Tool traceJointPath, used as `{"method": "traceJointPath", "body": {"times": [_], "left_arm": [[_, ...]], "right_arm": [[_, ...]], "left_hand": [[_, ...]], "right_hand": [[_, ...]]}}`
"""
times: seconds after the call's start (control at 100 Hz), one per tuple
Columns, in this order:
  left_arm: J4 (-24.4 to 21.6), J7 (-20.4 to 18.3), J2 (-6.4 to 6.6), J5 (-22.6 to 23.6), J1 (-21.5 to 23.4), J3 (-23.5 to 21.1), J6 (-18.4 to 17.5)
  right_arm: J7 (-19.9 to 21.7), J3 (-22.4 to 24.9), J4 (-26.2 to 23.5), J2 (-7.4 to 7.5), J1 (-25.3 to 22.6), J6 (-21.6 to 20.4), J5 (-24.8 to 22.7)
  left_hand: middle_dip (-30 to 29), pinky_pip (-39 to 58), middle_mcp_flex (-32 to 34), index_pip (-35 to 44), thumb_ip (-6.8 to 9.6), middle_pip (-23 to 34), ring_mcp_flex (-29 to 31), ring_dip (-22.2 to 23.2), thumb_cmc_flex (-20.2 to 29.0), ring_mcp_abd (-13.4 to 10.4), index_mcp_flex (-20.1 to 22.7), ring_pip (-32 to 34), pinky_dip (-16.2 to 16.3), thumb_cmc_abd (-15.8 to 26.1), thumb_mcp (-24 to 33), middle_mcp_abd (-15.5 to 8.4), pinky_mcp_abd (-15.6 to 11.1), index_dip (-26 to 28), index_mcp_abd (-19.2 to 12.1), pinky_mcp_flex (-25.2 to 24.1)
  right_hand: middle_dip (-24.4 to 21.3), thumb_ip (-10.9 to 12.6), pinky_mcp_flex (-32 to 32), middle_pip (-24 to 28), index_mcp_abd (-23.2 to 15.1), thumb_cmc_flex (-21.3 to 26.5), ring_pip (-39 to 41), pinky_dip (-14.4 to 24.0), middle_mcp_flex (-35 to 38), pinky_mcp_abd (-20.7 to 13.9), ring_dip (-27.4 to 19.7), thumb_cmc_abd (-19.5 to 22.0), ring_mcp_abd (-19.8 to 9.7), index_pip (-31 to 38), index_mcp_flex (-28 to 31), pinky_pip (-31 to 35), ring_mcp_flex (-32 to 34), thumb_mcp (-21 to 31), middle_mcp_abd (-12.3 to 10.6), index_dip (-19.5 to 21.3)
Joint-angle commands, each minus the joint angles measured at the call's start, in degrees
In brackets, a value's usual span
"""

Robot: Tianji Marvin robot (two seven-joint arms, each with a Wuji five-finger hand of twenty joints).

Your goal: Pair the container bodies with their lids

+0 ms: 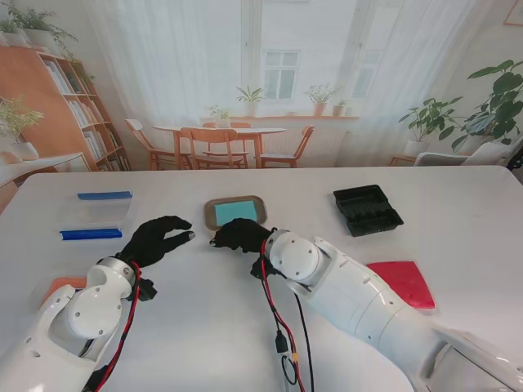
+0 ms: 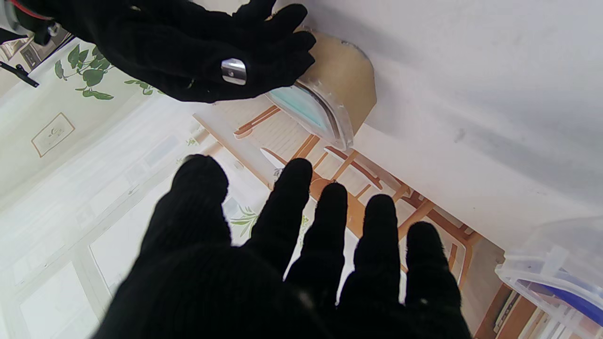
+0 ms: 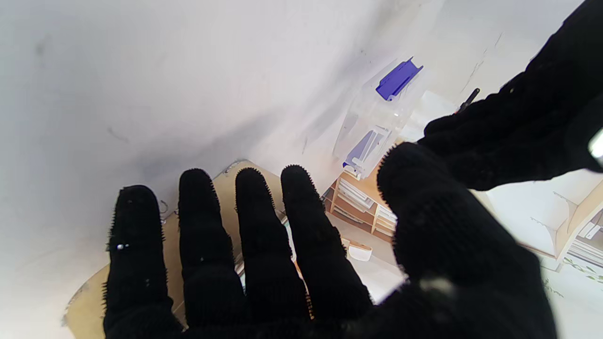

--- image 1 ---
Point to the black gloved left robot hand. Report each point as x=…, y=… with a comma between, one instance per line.
x=149, y=245

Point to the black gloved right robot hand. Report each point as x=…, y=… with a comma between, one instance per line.
x=241, y=237

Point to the clear lid with teal label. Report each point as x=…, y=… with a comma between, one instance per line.
x=235, y=210

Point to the brown paper food container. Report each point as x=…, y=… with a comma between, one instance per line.
x=209, y=231

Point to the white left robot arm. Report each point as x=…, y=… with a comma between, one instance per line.
x=61, y=326

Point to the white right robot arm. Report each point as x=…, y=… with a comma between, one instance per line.
x=367, y=306

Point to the clear container with blue clips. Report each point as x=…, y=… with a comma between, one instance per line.
x=98, y=216

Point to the red container lid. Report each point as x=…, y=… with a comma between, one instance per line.
x=404, y=281

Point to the clear lid with orange label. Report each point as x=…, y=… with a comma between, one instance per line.
x=65, y=283

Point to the black plastic tray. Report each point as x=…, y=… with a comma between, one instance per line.
x=365, y=208

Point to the printed room scene backdrop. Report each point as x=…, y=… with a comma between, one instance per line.
x=286, y=41

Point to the black equipment piece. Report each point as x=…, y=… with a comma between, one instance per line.
x=515, y=159

